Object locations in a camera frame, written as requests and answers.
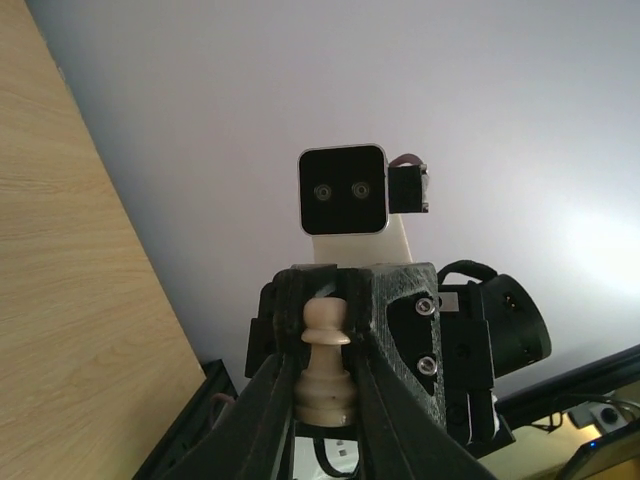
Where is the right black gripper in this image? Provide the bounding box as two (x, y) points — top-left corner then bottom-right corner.
(244, 261), (515, 480)

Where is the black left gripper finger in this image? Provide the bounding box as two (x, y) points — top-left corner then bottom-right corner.
(164, 354), (298, 480)

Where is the dark device bottom right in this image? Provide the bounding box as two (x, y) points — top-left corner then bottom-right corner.
(556, 397), (639, 479)

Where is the light piece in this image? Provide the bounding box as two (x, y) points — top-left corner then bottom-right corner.
(294, 297), (357, 428)

